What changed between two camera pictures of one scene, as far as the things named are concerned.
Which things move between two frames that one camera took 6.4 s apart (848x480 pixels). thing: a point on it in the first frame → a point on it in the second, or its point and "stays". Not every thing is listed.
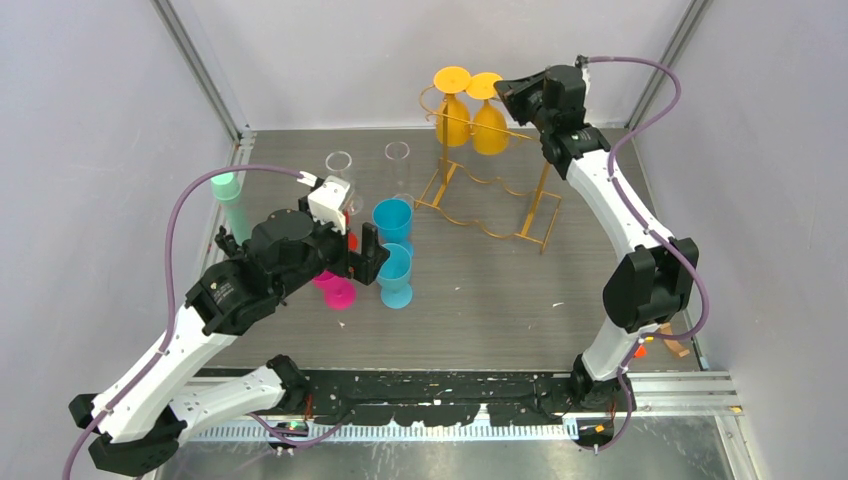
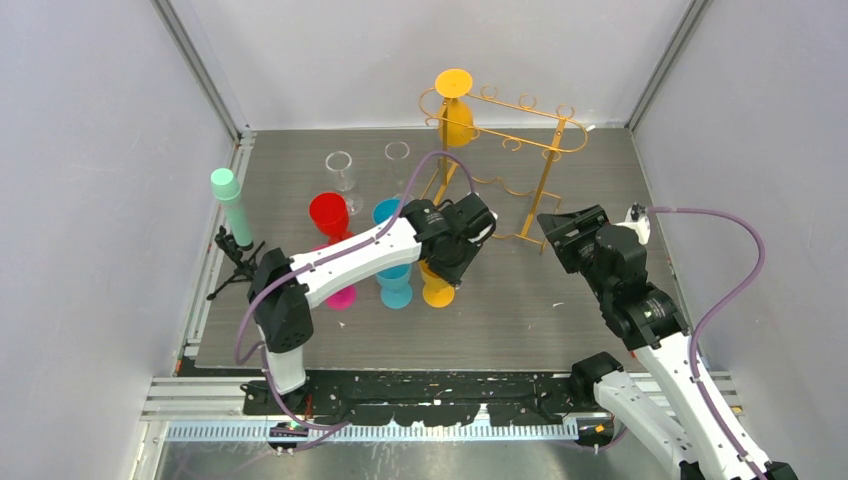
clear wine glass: (397, 152) stays
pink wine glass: (339, 293) stays
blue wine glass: (395, 274) stays
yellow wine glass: (452, 80) stays
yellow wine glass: (490, 133) → (437, 291)
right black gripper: (512, 93) → (554, 225)
